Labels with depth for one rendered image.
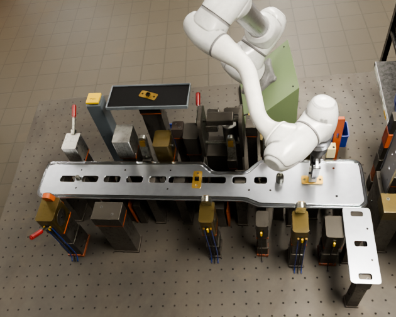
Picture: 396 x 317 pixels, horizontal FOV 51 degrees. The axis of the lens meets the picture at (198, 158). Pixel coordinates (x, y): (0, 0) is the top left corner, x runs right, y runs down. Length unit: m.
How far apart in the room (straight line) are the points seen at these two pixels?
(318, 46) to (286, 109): 1.73
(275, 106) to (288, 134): 0.84
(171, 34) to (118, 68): 0.63
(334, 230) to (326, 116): 0.49
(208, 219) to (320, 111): 0.59
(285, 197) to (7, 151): 2.56
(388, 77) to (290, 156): 0.93
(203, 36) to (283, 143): 0.53
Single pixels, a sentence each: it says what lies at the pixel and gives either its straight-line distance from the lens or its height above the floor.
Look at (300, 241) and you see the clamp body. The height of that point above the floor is 0.97.
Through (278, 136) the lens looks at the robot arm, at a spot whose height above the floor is 1.42.
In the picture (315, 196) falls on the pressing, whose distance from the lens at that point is 1.68.
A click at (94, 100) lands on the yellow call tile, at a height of 1.16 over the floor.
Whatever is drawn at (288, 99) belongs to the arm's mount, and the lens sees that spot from 2.11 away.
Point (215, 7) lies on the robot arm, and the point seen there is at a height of 1.56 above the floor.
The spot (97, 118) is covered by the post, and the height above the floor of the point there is 1.06.
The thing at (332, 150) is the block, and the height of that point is 1.06.
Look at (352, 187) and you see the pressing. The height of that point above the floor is 1.00.
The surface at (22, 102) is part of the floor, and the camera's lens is 4.01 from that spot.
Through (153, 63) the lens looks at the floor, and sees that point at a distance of 3.85.
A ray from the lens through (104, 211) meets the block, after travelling 1.73.
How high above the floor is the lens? 2.44
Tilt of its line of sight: 53 degrees down
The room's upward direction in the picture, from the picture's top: 13 degrees counter-clockwise
